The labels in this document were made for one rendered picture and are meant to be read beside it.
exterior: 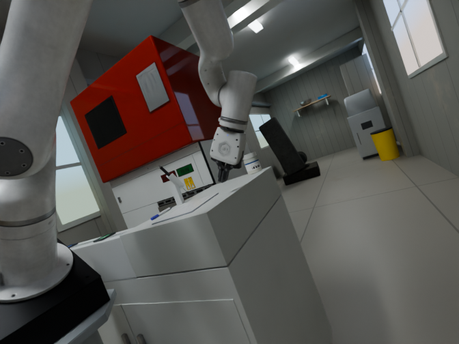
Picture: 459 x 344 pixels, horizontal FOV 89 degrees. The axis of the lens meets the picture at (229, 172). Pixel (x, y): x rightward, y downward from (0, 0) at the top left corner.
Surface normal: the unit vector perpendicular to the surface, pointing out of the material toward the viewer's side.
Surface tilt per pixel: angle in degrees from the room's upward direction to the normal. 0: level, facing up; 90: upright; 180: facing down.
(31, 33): 113
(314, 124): 90
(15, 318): 40
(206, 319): 90
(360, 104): 71
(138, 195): 90
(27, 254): 129
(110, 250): 90
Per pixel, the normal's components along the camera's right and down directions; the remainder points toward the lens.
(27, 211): 0.69, 0.38
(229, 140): -0.41, 0.18
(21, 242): 0.51, 0.45
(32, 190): 0.71, -0.55
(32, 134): 0.77, 0.05
